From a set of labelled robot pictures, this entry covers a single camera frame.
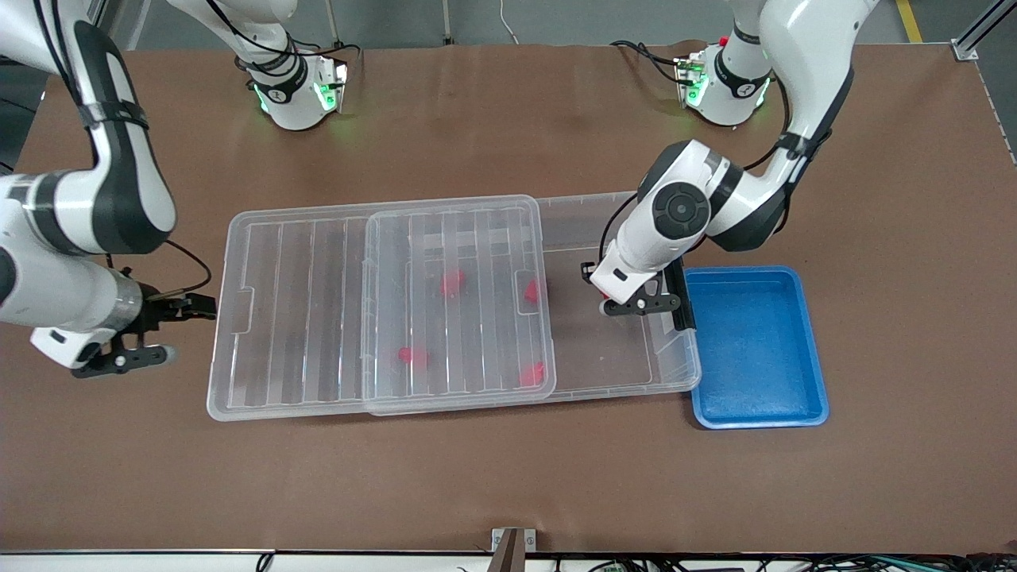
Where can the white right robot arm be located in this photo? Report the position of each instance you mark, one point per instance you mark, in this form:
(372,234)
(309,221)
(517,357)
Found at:
(119,199)

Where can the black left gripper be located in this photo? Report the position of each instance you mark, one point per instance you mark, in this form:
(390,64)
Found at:
(681,300)

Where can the clear plastic storage box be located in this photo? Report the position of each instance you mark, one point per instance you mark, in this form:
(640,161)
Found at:
(604,357)

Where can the grey metal bracket with post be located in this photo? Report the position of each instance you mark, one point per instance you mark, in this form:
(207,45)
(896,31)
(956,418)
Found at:
(512,548)

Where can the thin metal pole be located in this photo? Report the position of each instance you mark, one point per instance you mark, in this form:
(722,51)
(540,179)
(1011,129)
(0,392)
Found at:
(334,24)
(447,24)

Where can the blue plastic tray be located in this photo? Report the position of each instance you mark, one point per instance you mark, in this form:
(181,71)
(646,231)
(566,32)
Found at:
(763,397)

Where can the aluminium frame profile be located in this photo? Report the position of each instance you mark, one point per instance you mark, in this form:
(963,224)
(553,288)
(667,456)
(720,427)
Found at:
(97,9)
(973,36)

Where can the clear ribbed plastic lid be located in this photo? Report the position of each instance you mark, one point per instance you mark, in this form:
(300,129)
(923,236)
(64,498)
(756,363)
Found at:
(302,318)

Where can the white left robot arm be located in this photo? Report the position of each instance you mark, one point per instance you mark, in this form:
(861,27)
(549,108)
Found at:
(802,48)

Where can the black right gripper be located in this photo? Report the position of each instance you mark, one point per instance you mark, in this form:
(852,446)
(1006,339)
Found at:
(157,311)

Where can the white table edge rail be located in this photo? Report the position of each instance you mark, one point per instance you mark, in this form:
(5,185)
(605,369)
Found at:
(119,562)

